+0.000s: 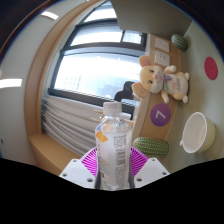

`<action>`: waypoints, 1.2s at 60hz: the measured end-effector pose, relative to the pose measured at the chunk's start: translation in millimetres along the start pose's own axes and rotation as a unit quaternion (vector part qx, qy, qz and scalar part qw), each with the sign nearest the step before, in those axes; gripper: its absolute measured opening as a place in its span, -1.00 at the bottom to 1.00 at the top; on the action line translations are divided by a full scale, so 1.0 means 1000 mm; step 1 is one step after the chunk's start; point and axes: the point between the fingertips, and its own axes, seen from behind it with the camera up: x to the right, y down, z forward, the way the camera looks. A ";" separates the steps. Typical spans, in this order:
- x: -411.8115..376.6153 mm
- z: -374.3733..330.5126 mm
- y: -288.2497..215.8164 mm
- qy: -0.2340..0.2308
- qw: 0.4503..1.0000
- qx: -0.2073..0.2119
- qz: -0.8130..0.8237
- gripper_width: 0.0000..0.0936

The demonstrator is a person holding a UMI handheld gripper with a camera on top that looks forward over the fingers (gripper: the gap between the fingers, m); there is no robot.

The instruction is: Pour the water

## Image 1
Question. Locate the grey-green desk partition panel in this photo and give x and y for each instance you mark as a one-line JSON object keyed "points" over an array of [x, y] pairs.
{"points": [[153, 16]]}

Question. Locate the flat round red coaster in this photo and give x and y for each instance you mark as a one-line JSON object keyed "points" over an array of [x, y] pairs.
{"points": [[211, 68]]}

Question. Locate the pale yellow mug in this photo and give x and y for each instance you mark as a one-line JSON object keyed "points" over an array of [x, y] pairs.
{"points": [[196, 133]]}

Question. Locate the clear plastic water bottle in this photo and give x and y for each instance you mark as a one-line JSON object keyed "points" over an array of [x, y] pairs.
{"points": [[113, 150]]}

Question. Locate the tall green cactus figure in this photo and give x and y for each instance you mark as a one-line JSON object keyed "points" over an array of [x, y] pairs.
{"points": [[150, 147]]}

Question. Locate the beige plush mouse toy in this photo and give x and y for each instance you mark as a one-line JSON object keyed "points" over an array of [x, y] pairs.
{"points": [[156, 80]]}

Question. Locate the small round green cactus figure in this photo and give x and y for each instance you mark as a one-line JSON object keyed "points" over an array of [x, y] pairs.
{"points": [[179, 42]]}

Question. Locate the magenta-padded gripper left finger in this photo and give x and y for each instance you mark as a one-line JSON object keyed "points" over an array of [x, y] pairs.
{"points": [[76, 170]]}

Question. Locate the purple round number disc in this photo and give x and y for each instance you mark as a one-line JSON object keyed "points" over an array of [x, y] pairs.
{"points": [[160, 115]]}

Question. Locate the grey curtain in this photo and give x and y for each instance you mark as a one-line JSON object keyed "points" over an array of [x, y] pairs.
{"points": [[66, 123]]}

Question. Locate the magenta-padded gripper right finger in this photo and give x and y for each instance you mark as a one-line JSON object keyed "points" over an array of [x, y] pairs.
{"points": [[152, 170]]}

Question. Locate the white wall socket plate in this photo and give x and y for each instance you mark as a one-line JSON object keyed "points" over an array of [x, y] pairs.
{"points": [[162, 58], [162, 45]]}

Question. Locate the black horse figure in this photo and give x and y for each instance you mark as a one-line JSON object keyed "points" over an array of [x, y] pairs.
{"points": [[125, 91]]}

